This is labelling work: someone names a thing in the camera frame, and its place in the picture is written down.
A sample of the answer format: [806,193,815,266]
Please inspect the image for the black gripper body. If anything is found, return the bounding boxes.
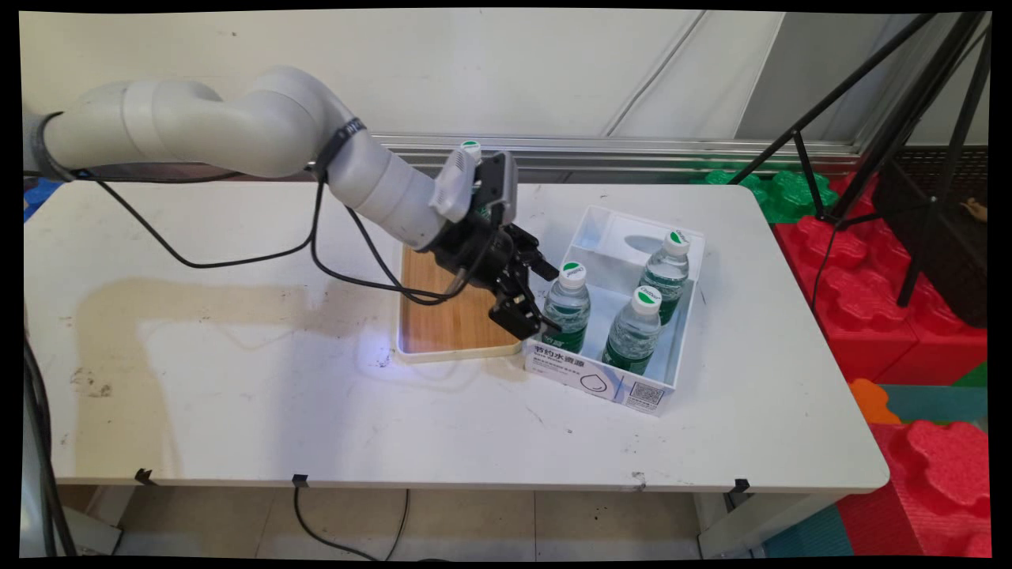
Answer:
[431,215,540,307]

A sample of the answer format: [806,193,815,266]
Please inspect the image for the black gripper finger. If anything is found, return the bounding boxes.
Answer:
[490,288,565,343]
[514,225,561,284]

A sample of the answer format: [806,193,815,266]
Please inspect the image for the water bottle green label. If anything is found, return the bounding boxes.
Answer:
[602,285,663,376]
[460,140,485,194]
[639,230,692,326]
[542,262,592,354]

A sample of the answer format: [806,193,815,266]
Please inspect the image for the bamboo wooden tray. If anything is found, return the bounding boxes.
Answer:
[397,241,525,364]

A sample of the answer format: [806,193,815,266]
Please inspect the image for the white cardboard box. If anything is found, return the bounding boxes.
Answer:
[523,205,707,417]

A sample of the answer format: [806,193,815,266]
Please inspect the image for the green foam blocks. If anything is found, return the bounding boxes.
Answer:
[694,168,839,224]

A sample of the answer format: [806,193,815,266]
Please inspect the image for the white table leg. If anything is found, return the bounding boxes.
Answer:
[47,484,137,556]
[696,490,840,559]

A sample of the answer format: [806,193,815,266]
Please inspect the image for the red foam block stack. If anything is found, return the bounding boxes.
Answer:
[773,174,989,386]

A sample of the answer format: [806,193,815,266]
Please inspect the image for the orange foam piece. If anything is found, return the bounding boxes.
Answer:
[848,378,902,425]

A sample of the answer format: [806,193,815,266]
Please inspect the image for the black tripod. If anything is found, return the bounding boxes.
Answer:
[727,12,993,309]

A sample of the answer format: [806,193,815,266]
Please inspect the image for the dark black cabinet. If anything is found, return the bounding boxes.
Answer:
[874,146,989,329]

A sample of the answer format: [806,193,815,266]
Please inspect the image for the teal foam mat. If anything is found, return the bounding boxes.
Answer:
[882,385,989,428]

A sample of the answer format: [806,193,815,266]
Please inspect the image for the wrist camera on white mount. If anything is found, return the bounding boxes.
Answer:
[431,146,520,232]

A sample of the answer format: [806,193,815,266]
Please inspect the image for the metal wall rail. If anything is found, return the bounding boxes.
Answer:
[75,133,863,184]

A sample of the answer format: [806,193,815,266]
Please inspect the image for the black cable strap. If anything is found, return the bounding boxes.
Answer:
[38,111,77,180]
[311,117,367,183]

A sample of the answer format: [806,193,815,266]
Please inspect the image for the thin black floor cable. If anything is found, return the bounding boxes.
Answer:
[386,490,412,560]

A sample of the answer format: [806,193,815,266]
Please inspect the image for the thin black tripod cable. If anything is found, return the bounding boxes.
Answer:
[810,221,840,313]

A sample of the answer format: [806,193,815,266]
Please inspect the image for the thick black floor cable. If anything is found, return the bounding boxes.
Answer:
[293,484,382,560]

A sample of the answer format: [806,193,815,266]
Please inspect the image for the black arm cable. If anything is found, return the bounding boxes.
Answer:
[24,169,455,301]
[75,168,500,307]

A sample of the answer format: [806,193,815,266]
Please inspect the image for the black cable bundle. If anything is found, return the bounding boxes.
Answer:
[24,340,78,559]

